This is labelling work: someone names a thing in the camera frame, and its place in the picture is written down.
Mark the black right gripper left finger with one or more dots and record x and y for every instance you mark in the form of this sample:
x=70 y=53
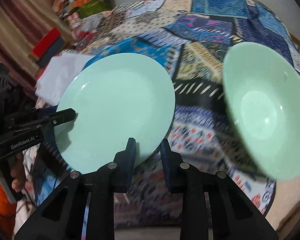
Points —
x=83 y=201

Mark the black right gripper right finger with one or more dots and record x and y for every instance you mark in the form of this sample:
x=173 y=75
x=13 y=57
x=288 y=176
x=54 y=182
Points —
x=233 y=215

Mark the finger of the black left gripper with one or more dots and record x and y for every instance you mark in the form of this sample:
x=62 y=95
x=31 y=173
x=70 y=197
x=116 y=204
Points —
x=57 y=118

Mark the mint green plate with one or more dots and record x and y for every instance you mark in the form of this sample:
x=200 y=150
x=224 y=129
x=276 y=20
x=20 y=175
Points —
x=121 y=96

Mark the person's left hand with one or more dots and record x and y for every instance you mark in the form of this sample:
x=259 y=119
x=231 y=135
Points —
x=18 y=173

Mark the white folded cloth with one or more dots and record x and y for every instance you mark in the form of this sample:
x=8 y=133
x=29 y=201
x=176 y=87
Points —
x=58 y=75

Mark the red box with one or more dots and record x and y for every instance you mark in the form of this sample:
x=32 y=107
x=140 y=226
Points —
x=44 y=44

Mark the mint green bowl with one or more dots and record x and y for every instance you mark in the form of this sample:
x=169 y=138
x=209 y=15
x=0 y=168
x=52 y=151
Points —
x=262 y=94

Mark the clutter pile of boxes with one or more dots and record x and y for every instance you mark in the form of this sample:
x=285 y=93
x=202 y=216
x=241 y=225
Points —
x=77 y=0

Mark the blue patchwork quilt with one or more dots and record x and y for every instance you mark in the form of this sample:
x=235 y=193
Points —
x=190 y=39

